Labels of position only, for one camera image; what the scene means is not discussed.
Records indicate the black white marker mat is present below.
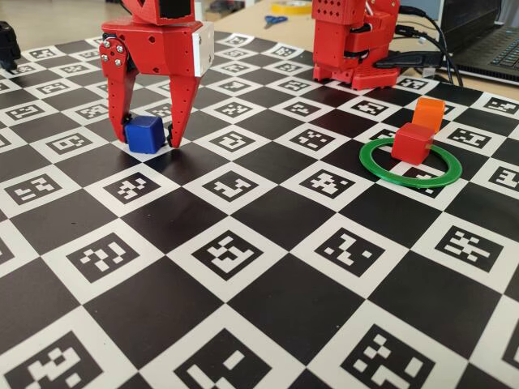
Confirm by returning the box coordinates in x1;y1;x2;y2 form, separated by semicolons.
0;24;519;389

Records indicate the green ring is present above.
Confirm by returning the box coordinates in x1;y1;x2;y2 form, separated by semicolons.
359;137;463;188

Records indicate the red cube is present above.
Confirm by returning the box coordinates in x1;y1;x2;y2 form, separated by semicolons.
391;122;434;165

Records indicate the blue cube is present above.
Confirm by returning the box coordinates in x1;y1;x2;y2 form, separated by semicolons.
123;115;165;155

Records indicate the red robot base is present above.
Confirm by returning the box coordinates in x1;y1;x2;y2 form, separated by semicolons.
311;54;401;91

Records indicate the black usb cable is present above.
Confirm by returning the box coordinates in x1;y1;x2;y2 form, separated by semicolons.
399;6;464;87
395;24;457;84

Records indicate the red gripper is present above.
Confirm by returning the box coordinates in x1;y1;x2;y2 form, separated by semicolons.
99;20;204;148

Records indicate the black power plug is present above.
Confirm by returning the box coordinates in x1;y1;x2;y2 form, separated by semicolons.
372;51;443;70

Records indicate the yellow tape roll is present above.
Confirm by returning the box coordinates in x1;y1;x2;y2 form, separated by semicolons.
270;0;313;16

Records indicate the black camera stand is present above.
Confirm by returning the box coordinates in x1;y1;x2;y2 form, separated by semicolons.
0;20;22;75

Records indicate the orange cube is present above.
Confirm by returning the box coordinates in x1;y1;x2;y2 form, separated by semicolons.
412;96;446;133

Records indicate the black laptop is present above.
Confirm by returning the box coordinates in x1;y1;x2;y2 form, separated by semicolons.
440;0;519;86

